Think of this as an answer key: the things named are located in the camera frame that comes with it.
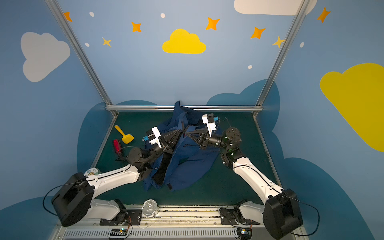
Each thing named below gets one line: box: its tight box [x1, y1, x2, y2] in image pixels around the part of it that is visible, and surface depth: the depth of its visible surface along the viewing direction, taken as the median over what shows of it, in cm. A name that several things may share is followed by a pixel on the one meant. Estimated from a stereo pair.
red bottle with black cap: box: [113, 139, 123, 158], surface depth 101 cm
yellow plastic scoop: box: [114, 125, 135, 144], surface depth 107 cm
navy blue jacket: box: [143, 100, 220, 192], surface depth 86 cm
